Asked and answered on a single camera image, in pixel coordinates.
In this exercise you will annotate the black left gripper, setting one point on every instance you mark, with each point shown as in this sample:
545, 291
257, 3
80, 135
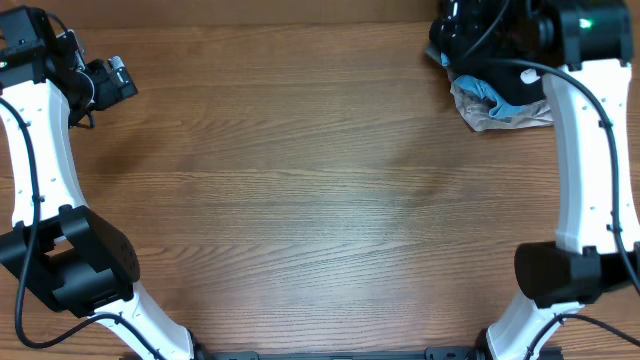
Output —
110, 92

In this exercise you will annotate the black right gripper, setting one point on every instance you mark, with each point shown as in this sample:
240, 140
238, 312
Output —
473, 20

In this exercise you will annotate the dark teal t-shirt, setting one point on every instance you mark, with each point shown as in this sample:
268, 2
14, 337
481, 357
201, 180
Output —
498, 40

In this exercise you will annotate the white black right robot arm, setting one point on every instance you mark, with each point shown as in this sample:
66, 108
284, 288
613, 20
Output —
576, 56

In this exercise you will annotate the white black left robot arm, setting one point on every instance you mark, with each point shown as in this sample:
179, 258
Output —
60, 250

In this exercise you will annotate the grey garment in pile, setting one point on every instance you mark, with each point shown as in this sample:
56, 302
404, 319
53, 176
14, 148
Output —
437, 55

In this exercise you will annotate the black folded garment on pile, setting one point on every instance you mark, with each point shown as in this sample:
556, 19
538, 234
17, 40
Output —
507, 82

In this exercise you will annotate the beige garment in pile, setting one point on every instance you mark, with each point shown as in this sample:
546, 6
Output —
537, 114

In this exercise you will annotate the light blue garment in pile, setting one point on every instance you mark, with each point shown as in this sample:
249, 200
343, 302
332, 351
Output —
475, 99

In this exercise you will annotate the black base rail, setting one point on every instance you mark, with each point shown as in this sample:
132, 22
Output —
430, 353

